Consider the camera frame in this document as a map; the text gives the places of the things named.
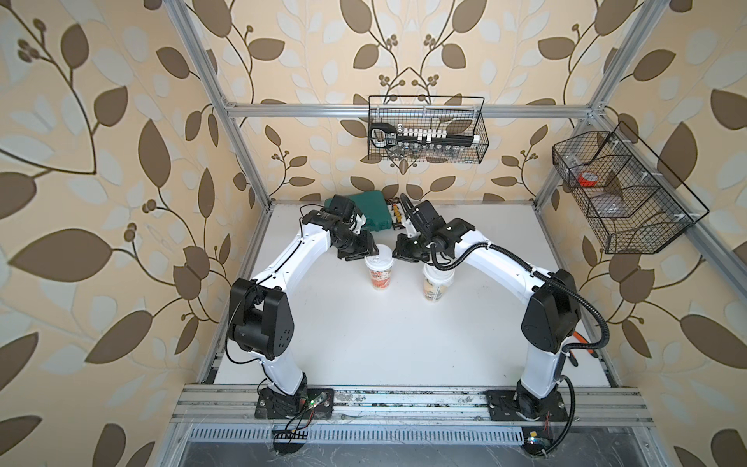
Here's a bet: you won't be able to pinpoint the clear plastic lid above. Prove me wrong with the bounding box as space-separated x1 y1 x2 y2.
365 243 394 272

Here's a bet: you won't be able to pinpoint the paper milk tea cup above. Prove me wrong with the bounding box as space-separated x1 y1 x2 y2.
370 269 392 290
423 274 453 302

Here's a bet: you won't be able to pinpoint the white plastic cup lid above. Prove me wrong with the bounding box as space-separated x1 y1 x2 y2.
423 265 455 286

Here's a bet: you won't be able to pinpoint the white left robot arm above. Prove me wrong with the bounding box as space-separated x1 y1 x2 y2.
226 195 379 414

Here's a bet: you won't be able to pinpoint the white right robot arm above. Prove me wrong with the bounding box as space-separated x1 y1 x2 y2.
393 195 610 420

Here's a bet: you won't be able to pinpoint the green plastic tool case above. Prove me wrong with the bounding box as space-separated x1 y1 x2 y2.
323 191 393 232

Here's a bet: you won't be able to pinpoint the black screwdriver bit box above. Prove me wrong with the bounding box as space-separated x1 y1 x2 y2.
386 198 405 231

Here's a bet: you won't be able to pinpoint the red object in basket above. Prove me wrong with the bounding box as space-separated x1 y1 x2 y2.
577 170 599 188

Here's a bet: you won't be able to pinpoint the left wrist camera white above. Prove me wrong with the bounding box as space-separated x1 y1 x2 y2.
351 214 367 235

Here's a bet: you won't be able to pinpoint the black handled scissors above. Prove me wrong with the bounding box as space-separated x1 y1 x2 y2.
369 123 400 149

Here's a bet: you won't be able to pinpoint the black wire basket back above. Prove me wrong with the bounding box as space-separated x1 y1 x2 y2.
367 93 489 165

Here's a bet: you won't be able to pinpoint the black wire basket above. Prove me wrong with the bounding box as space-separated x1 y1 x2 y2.
367 93 489 165
552 121 710 254

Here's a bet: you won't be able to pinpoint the orange handled pliers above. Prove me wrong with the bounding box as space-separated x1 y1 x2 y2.
573 331 599 359

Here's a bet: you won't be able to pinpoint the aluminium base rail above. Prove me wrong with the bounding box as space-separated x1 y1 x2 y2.
171 384 637 447

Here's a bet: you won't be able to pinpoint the black wire basket right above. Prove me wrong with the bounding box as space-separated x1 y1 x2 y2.
552 121 710 254

